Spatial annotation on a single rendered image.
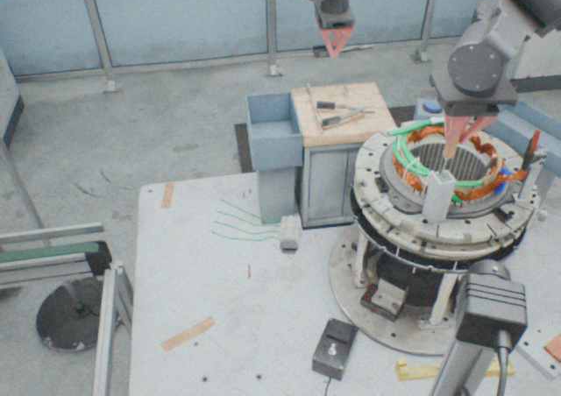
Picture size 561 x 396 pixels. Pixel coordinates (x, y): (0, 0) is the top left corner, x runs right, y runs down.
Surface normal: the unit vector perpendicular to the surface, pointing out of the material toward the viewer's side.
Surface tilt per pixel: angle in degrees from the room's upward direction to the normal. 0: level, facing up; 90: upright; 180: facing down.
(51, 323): 0
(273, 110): 90
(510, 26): 34
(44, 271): 90
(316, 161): 90
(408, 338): 0
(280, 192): 90
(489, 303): 0
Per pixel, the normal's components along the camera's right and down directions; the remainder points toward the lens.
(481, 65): -0.48, 0.62
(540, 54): 0.17, 0.67
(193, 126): 0.00, -0.73
